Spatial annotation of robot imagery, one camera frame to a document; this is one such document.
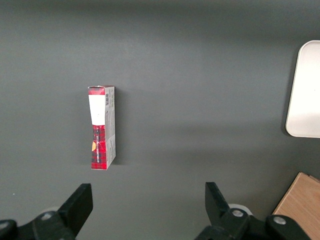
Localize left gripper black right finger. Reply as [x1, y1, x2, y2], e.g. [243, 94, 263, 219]
[194, 182, 314, 240]

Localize beige rectangular tray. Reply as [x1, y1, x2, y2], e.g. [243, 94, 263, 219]
[285, 39, 320, 139]

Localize red and grey carton box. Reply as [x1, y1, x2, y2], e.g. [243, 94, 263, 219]
[87, 84, 117, 172]

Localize wooden drawer cabinet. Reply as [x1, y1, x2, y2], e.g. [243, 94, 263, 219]
[272, 171, 320, 240]

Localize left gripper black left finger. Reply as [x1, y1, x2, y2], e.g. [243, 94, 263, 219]
[0, 183, 94, 240]

